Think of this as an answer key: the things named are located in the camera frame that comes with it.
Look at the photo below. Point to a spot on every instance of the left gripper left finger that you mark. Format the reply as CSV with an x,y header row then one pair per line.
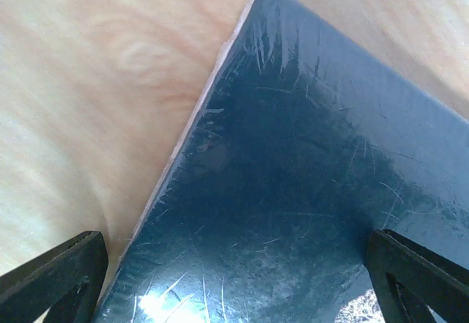
x,y
64,282

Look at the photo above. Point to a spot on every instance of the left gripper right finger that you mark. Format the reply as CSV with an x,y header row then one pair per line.
x,y
411,281

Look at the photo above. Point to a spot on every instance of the dark blue hardcover book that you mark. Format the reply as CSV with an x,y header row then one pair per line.
x,y
303,143

